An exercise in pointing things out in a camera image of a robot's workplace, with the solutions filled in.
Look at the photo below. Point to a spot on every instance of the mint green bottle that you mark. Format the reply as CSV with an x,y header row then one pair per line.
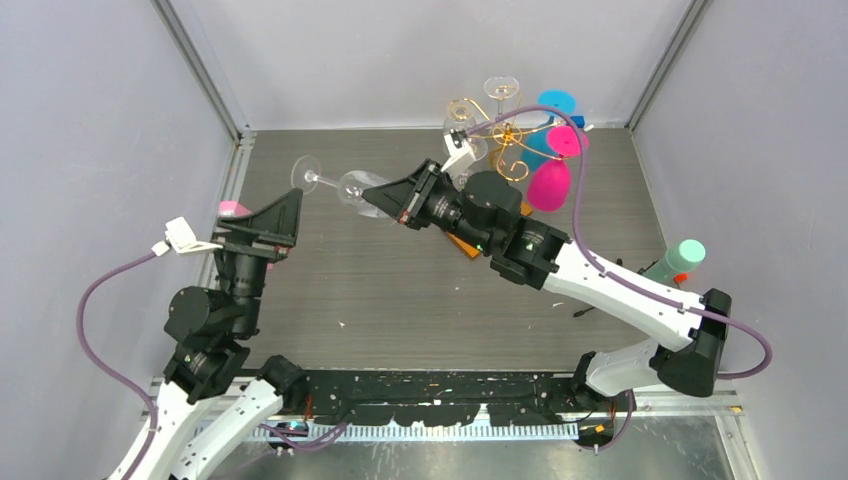
x,y
679,259

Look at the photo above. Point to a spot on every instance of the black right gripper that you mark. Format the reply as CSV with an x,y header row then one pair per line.
x,y
406,199

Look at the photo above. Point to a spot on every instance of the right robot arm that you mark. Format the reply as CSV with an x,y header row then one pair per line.
x,y
685,345

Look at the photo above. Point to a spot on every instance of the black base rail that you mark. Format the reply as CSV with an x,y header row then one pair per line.
x,y
435,398

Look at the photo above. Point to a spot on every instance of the orange wooden rack base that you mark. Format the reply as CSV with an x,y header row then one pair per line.
x,y
471,252

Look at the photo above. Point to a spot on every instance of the pink wine glass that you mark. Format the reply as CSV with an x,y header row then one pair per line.
x,y
551,179

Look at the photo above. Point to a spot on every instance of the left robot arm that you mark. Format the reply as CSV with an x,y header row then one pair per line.
x,y
209,326

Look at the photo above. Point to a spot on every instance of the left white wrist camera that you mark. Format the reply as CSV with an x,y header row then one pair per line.
x,y
180,238

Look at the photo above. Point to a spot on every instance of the pink wedge stand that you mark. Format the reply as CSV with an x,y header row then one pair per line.
x,y
231,209

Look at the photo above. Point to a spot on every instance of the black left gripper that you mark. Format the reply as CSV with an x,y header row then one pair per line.
x,y
276,226

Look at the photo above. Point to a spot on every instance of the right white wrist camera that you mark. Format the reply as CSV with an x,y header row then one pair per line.
x,y
461,153

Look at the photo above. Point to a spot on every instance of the gold wire wine glass rack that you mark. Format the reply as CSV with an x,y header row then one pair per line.
x,y
506,135

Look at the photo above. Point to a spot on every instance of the blue wine glass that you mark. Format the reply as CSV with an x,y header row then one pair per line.
x,y
535,150

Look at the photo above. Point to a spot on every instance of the clear wine glass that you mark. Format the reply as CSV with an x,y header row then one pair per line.
x,y
479,146
306,175

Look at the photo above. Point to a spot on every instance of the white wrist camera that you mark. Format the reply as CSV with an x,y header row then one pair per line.
x,y
180,238
461,153

